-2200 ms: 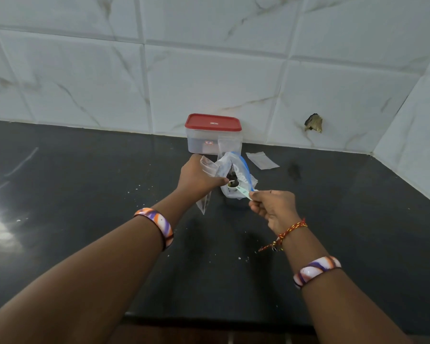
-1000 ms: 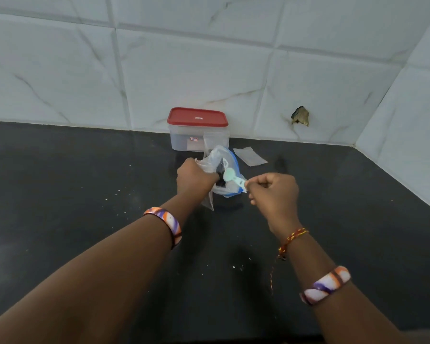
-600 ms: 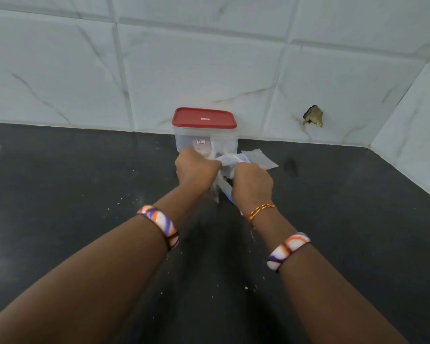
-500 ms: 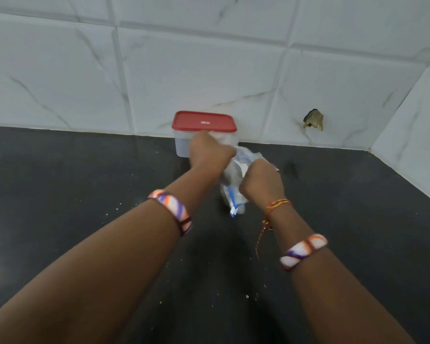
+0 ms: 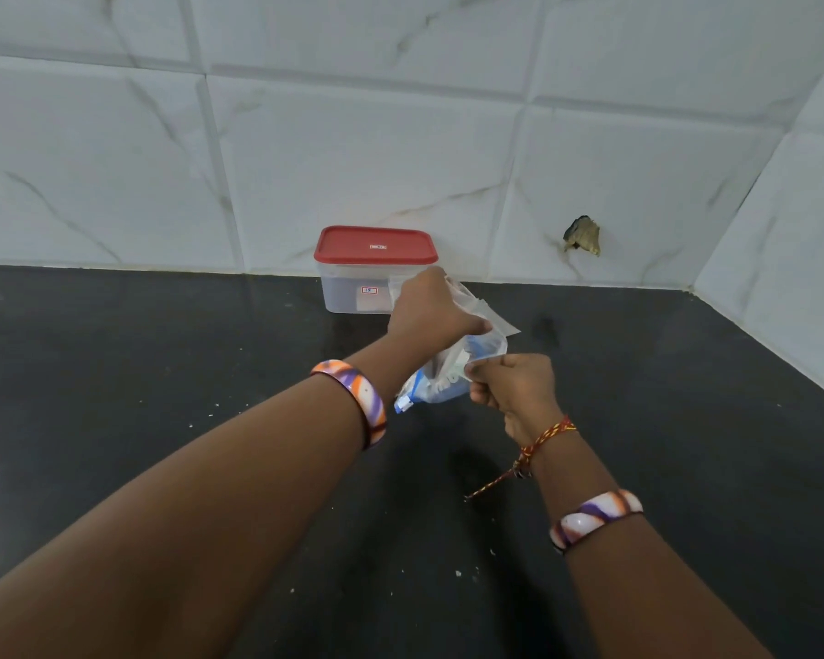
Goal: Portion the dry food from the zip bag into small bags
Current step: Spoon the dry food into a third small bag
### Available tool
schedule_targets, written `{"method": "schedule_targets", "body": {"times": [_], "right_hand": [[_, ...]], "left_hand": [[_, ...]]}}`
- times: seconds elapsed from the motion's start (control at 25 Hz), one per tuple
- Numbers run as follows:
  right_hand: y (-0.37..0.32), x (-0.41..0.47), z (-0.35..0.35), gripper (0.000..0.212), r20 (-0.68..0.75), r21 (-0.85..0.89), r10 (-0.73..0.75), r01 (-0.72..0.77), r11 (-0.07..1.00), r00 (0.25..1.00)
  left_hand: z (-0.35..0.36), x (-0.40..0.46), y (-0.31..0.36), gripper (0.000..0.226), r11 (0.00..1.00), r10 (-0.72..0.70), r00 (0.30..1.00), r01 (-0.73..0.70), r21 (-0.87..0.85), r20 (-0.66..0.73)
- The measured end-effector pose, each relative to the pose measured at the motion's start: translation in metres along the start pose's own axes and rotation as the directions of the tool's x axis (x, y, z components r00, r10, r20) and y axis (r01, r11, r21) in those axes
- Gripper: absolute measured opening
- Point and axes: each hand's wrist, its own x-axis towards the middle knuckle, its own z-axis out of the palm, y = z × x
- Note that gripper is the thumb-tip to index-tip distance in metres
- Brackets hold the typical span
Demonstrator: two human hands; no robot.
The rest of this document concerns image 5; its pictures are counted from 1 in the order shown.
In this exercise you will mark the person's right hand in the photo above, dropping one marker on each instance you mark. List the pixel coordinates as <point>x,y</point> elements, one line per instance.
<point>522,391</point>

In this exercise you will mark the person's left forearm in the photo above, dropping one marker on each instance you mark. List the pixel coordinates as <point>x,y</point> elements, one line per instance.
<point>165,542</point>

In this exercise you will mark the person's left hand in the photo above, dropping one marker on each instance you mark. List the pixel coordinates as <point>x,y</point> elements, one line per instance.
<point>429,315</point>

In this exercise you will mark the large clear blue-zip bag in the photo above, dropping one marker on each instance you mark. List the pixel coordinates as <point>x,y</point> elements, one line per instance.
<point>439,384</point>

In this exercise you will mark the person's right forearm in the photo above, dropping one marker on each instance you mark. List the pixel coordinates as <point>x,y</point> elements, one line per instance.
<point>645,597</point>

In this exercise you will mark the orange purple white bangle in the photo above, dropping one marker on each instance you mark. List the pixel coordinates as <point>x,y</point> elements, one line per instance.
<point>360,398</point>
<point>590,518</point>

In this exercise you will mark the red-lidded clear plastic container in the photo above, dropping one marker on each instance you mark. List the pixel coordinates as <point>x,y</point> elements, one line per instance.
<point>343,288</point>

